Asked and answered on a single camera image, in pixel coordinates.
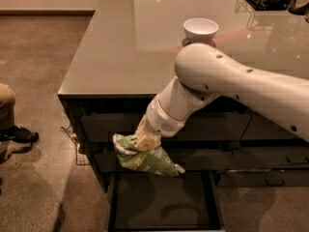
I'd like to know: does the dark middle right drawer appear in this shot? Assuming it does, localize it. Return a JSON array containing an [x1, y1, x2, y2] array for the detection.
[[227, 146, 309, 170]]

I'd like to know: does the dark top left drawer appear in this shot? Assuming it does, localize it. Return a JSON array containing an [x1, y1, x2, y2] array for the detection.
[[80, 112, 250, 142]]

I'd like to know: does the dark top right drawer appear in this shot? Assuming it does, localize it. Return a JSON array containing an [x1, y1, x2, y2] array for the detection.
[[242, 115, 296, 140]]

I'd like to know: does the dark kettle at corner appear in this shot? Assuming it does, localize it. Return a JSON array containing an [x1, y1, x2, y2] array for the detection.
[[288, 0, 309, 15]]

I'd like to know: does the dark middle left drawer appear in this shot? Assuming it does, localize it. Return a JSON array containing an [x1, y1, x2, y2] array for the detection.
[[95, 141, 233, 173]]

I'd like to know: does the black shoe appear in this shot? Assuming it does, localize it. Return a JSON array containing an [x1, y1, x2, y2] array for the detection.
[[0, 126, 39, 143]]

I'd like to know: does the dark bottom right drawer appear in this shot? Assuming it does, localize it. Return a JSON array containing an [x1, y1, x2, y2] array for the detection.
[[217, 170, 309, 188]]

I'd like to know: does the tan trouser leg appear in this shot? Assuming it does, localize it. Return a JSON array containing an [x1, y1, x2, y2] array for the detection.
[[0, 83, 15, 131]]

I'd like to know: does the wire rack on floor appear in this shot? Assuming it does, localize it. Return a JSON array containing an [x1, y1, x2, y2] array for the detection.
[[60, 125, 90, 166]]

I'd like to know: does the green jalapeno chip bag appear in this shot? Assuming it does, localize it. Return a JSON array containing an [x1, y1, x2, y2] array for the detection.
[[113, 133, 185, 177]]

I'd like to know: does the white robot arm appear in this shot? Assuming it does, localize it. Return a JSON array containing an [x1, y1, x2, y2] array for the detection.
[[135, 43, 309, 152]]

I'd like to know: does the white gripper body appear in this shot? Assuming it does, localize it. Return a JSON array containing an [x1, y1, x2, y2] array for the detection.
[[146, 95, 184, 137]]

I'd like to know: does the white ceramic bowl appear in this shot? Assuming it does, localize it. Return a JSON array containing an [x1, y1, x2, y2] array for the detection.
[[183, 18, 218, 44]]

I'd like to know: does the open dark bottom drawer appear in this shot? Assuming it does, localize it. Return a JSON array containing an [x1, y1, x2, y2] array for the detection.
[[104, 171, 225, 232]]

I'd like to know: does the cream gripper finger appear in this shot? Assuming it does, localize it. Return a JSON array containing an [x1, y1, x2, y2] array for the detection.
[[135, 116, 148, 139], [134, 132, 161, 152]]

